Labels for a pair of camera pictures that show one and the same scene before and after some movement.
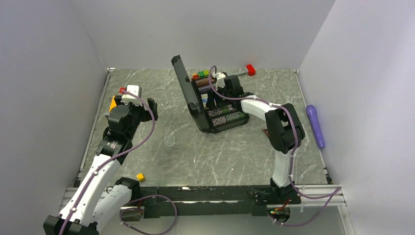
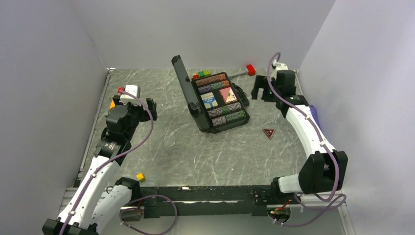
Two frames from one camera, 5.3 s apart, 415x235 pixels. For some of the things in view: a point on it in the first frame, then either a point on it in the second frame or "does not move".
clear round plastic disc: (169, 140) does not move
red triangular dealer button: (266, 131) does not move
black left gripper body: (139, 114) does not move
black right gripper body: (219, 100) → (262, 82)
